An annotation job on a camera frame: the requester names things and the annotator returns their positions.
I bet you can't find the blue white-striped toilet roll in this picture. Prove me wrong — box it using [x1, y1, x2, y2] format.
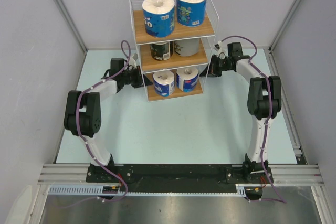
[176, 67, 198, 92]

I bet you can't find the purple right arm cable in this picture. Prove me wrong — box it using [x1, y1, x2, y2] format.
[219, 35, 287, 204]

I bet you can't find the blue-wrapped toilet roll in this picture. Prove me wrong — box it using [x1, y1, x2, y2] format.
[142, 0, 175, 38]

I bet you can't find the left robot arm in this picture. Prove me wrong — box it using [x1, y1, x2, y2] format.
[64, 54, 153, 182]

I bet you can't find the white wire wooden shelf rack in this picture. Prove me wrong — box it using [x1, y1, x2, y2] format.
[129, 0, 219, 102]

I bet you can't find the blue cartoon-print toilet roll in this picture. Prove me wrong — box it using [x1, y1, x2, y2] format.
[176, 0, 207, 27]

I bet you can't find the grey toilet roll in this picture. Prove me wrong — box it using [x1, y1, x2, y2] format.
[174, 38, 200, 57]

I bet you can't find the black-wrapped toilet roll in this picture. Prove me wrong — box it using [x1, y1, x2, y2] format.
[150, 41, 174, 61]

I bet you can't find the white slotted cable duct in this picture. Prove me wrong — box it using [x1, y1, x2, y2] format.
[49, 185, 246, 197]

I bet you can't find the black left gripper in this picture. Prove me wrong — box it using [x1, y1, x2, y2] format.
[121, 66, 153, 89]

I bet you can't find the aluminium frame rail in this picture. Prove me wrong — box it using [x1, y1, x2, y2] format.
[38, 164, 324, 186]

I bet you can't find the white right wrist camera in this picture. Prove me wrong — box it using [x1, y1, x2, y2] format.
[214, 41, 225, 55]

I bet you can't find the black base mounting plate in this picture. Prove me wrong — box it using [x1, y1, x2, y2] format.
[86, 163, 274, 201]

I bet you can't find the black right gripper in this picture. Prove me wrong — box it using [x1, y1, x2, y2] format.
[199, 55, 232, 78]

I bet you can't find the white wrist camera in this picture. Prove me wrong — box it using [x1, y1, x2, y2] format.
[214, 41, 225, 55]
[129, 53, 138, 68]

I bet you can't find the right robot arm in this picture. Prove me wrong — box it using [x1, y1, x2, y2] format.
[200, 41, 282, 184]

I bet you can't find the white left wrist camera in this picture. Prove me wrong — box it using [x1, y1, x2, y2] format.
[129, 53, 138, 68]

